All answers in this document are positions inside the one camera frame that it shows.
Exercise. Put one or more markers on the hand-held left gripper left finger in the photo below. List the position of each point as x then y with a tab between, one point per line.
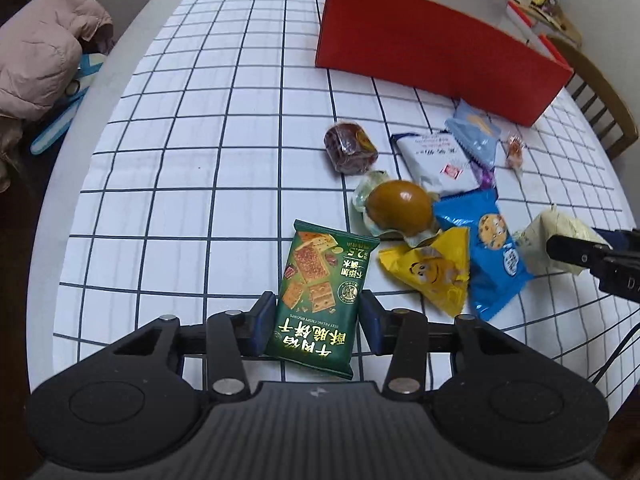
264	325

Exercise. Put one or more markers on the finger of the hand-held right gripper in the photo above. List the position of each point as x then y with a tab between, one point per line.
620	237
572	252

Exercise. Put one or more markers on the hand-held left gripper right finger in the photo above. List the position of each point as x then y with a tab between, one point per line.
371	322

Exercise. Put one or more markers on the pale yellow snack packet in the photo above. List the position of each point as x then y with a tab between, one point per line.
537	240

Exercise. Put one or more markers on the green cracker packet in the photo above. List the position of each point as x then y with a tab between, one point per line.
310	280

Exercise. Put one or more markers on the blue cookie packet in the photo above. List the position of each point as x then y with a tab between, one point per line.
492	260

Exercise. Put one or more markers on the yellow triangular snack packet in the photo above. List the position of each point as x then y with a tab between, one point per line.
435	270

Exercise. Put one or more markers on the braised egg packet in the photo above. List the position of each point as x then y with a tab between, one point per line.
400	205

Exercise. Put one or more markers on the light blue biscuit packet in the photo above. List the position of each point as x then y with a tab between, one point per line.
475	132

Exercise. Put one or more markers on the round brown pastry packet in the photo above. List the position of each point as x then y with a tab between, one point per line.
347	147

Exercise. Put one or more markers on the red cardboard box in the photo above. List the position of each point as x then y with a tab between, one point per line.
425	55

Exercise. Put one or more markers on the small orange candy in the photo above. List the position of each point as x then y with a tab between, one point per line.
514	152

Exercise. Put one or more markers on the purple candy wrapper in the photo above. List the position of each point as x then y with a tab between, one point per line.
484	176

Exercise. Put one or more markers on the wooden chair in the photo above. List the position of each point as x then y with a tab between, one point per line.
607	95

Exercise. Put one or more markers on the white snack packet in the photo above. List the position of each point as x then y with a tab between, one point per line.
435	165

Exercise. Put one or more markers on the white grid tablecloth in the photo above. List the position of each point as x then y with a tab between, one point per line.
200	160

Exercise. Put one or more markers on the wooden corner shelf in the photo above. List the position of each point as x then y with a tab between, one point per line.
565	25

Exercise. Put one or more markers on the pink padded jacket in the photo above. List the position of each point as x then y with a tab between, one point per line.
45	50

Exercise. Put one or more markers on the blue white plastic frame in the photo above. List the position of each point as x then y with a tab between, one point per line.
65	110

